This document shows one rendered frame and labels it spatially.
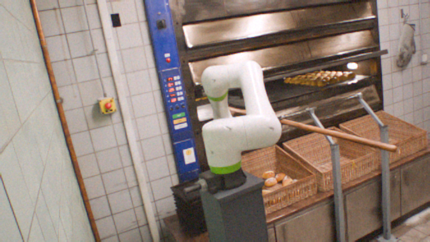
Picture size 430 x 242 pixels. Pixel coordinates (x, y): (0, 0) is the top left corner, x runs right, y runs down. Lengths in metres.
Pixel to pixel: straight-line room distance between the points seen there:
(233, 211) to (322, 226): 1.35
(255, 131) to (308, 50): 1.74
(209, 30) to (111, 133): 0.98
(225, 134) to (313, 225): 1.43
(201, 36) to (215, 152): 1.30
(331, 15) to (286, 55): 0.57
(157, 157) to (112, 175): 0.32
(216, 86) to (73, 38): 1.05
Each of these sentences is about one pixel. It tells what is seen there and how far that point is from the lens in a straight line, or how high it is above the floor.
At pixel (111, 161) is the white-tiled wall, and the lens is 2.34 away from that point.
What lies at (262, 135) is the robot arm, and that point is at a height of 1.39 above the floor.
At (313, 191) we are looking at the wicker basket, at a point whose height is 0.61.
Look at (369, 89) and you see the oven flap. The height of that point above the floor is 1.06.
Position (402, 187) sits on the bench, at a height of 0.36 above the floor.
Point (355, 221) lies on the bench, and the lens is 2.79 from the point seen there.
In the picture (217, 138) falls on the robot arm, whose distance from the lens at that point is 1.22.
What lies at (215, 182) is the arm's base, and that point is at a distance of 1.27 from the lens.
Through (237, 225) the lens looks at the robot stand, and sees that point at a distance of 1.32.
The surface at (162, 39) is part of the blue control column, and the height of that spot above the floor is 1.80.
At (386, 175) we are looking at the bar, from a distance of 2.79.
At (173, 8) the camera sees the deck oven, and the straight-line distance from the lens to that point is 2.37.
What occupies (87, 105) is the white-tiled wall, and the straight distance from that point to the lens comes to 2.26.
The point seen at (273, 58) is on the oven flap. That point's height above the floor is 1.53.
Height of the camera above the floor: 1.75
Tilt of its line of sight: 13 degrees down
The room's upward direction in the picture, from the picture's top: 10 degrees counter-clockwise
